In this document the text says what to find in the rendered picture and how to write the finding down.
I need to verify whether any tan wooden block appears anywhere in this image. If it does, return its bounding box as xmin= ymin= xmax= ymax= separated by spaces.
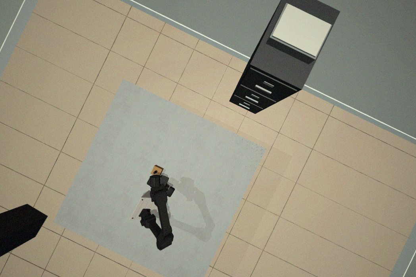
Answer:
xmin=151 ymin=165 xmax=163 ymax=175

